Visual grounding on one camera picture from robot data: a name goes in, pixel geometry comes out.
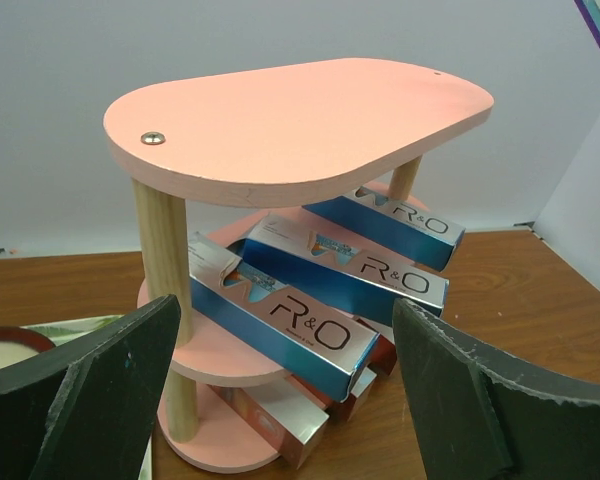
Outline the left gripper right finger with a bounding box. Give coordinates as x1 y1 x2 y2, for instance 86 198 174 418
392 300 600 479

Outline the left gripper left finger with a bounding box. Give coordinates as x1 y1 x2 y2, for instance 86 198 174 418
0 295 181 479

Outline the blue toothpaste box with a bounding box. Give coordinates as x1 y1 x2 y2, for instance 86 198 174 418
188 233 379 402
304 186 465 271
240 214 449 326

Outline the pink three-tier shelf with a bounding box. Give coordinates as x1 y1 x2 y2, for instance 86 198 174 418
103 58 494 474

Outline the dark red rimmed plate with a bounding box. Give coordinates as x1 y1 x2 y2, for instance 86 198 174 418
0 327 55 369

